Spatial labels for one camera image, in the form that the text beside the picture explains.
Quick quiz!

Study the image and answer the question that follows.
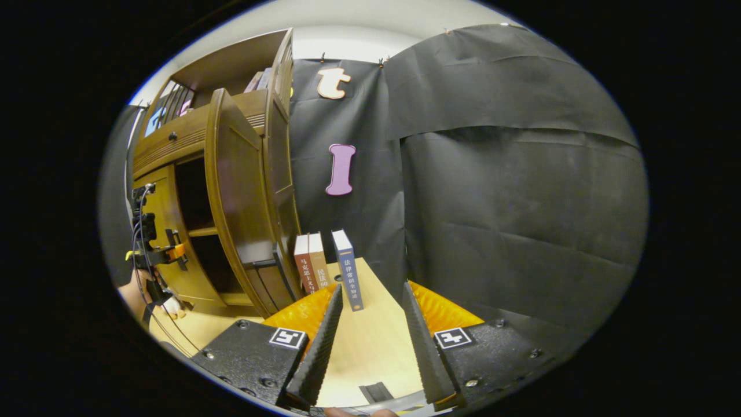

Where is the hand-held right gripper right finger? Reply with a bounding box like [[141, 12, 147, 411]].
[[402, 281, 556, 406]]

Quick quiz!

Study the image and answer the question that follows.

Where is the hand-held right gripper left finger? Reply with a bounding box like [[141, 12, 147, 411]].
[[191, 284, 343, 408]]

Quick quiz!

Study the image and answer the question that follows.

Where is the black door handle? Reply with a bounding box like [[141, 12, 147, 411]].
[[253, 243, 297, 313]]

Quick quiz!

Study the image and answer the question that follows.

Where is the wooden double-door shoe cabinet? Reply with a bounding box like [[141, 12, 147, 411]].
[[124, 28, 302, 319]]

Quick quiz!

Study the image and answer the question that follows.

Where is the wooden cabinet drawer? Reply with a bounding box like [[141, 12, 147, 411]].
[[132, 90, 267, 180]]

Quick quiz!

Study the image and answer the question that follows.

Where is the black floor tape piece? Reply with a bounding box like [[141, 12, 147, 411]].
[[359, 382, 395, 404]]

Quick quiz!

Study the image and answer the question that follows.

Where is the navy blue book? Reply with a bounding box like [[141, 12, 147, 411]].
[[332, 229, 364, 312]]

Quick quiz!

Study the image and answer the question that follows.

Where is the red-brown book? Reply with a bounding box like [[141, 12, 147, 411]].
[[294, 233, 316, 296]]

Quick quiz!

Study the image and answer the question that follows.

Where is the tan book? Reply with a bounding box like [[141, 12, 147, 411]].
[[307, 232, 331, 290]]

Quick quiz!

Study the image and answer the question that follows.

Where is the black backdrop cloth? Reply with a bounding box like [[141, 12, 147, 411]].
[[98, 23, 649, 371]]

